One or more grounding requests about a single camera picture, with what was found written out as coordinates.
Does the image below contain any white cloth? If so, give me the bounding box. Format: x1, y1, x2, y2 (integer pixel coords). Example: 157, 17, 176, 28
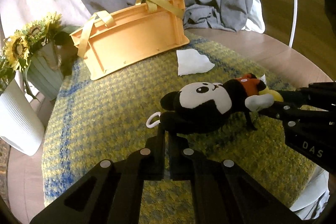
176, 48, 215, 76

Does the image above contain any sunflower bouquet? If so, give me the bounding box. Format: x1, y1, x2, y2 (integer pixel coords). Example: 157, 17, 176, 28
1, 12, 78, 99

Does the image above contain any orange plastic crate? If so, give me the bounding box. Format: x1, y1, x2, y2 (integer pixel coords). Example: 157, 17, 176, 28
70, 0, 189, 80

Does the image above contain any white ribbed vase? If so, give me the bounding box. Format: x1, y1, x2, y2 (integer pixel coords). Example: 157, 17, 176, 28
1, 80, 45, 156

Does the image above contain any panda plush toy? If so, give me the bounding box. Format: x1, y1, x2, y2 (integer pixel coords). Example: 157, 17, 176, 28
146, 73, 283, 135

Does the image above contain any yellow green woven rug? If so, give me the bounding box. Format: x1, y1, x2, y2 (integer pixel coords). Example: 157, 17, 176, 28
41, 32, 318, 224

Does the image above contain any pale green ribbed vase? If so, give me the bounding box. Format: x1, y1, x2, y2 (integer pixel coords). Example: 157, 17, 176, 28
27, 43, 64, 101

